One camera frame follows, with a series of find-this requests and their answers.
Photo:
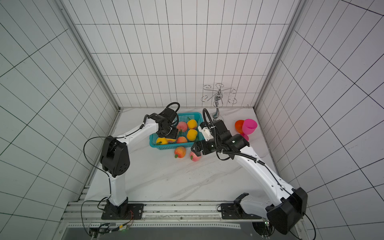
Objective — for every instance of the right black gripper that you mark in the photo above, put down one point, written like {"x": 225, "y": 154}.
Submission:
{"x": 201, "y": 147}

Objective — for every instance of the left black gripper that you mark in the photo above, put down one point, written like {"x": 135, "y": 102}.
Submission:
{"x": 173, "y": 135}

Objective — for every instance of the pink peach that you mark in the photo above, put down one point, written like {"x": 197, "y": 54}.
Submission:
{"x": 194, "y": 157}
{"x": 182, "y": 127}

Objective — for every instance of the pink peach top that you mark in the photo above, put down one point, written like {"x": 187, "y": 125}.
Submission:
{"x": 194, "y": 157}

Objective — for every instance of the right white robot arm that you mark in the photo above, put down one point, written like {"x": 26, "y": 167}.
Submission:
{"x": 286, "y": 205}

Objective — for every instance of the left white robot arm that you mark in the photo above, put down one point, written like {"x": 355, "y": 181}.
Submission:
{"x": 115, "y": 157}

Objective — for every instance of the orange-red peach top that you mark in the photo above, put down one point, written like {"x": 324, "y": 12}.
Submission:
{"x": 180, "y": 152}

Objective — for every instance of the orange plastic goblet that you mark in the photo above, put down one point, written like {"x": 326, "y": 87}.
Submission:
{"x": 239, "y": 126}

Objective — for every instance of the magenta plastic goblet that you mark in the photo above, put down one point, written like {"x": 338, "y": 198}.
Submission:
{"x": 249, "y": 126}

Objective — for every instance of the chrome cup holder stand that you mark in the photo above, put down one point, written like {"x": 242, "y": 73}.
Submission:
{"x": 218, "y": 93}

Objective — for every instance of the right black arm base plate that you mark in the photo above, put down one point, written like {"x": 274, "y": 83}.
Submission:
{"x": 235, "y": 212}

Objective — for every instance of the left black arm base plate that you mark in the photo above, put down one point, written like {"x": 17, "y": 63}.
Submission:
{"x": 123, "y": 212}

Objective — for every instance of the aluminium mounting rail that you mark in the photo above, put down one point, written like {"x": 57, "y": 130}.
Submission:
{"x": 88, "y": 215}

